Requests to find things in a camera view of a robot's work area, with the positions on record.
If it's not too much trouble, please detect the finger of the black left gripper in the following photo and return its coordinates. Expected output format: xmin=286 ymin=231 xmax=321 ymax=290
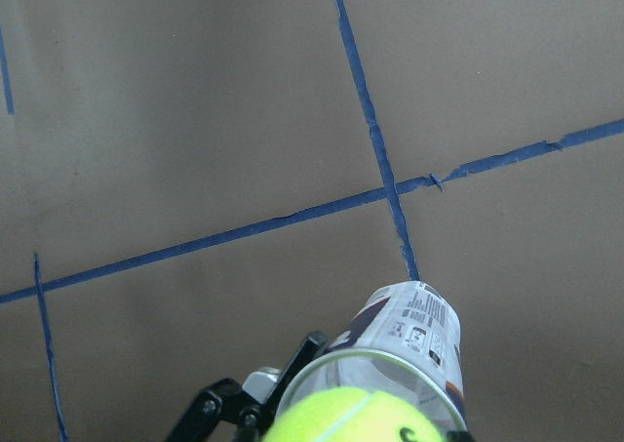
xmin=166 ymin=331 xmax=328 ymax=441

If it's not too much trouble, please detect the yellow tennis ball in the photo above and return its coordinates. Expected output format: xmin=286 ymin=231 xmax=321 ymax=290
xmin=263 ymin=387 xmax=445 ymax=442

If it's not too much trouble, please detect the white tennis ball can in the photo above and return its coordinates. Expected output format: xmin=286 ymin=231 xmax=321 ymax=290
xmin=276 ymin=281 xmax=472 ymax=441

